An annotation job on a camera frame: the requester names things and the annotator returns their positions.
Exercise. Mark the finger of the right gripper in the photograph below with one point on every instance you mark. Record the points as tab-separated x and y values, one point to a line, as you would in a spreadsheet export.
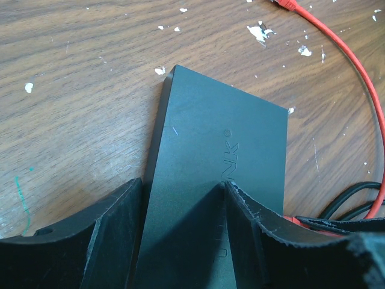
344	227

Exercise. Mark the black network switch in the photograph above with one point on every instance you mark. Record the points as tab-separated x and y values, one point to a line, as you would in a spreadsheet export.
206	133

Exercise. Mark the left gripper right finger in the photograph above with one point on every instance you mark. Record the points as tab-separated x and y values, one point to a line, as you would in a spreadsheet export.
269	251

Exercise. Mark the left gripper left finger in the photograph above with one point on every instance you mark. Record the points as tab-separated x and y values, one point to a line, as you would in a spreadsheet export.
90	249

